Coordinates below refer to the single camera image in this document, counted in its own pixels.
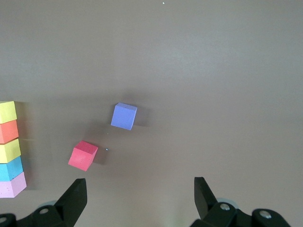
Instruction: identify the pink foam cube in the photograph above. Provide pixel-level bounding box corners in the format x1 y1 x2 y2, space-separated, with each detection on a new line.
0 171 27 199

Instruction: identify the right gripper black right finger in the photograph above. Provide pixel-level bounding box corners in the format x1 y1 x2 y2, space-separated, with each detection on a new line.
190 176 292 227

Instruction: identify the red foam cube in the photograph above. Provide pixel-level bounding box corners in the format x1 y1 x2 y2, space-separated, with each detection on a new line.
68 140 99 172

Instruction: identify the blue foam cube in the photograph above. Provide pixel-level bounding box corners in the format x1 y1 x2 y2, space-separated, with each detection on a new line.
0 156 25 182

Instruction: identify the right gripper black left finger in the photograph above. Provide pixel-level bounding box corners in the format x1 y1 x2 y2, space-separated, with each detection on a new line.
0 178 88 227

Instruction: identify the orange foam cube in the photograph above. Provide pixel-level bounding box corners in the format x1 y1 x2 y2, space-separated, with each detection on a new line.
0 119 19 144

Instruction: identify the purple foam cube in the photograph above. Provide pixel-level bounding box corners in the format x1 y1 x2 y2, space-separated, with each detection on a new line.
110 102 138 131

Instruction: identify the yellow foam cube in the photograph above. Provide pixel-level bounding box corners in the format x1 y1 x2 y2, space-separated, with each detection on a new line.
0 138 22 164
0 101 18 124

